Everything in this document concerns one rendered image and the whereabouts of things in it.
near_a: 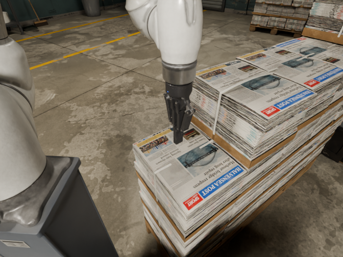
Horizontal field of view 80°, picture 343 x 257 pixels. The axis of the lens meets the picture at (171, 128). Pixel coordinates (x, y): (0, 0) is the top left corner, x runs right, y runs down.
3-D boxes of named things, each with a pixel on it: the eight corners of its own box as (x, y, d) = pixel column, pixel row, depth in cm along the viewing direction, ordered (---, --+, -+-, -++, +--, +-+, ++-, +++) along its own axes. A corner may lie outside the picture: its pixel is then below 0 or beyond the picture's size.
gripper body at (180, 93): (199, 80, 54) (197, 109, 60) (180, 70, 60) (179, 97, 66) (177, 89, 51) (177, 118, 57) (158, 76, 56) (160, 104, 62)
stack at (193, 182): (145, 230, 138) (128, 142, 85) (253, 155, 191) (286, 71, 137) (180, 287, 114) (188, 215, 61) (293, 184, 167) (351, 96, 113)
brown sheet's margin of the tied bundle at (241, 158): (217, 144, 83) (219, 136, 80) (262, 120, 96) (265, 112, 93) (248, 170, 73) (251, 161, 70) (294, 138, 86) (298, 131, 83)
